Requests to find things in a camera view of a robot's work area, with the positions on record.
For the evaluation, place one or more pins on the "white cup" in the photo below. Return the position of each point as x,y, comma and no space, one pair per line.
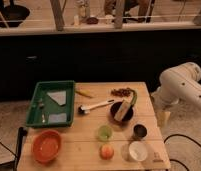
137,151

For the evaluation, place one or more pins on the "green vegetable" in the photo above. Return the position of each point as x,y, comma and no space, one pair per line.
134,98

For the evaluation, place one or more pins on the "white handled dish brush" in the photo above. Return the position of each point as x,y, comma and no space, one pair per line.
85,109

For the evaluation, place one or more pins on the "dark red bowl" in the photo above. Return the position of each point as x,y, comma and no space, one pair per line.
112,111

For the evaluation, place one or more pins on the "green plastic cup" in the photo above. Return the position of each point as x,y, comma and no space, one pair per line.
104,133

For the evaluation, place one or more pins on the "grey cloth lower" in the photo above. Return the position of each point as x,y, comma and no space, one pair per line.
57,118

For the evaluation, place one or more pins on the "grey cloth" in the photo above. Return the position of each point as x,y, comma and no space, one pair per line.
57,118
58,96

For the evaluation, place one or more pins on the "black clamp stand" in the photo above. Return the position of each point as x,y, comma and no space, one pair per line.
22,133

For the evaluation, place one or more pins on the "yellow banana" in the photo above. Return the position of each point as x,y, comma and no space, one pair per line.
83,93

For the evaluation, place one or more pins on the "grey cloth upper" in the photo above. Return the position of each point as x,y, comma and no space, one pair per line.
58,96

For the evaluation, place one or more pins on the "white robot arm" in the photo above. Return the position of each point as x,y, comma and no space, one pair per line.
177,83

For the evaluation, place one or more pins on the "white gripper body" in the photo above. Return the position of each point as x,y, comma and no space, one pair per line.
162,115

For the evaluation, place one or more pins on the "brown dried food pile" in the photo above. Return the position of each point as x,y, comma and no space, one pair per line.
122,92

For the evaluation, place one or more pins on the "dark metal cup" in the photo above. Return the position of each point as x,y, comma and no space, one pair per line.
139,131

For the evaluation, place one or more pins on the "orange plastic bowl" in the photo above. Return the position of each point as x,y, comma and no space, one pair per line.
46,146

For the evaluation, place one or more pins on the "green plastic tray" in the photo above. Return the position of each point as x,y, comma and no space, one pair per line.
41,105

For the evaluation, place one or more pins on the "orange apple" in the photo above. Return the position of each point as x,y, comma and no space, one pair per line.
106,151

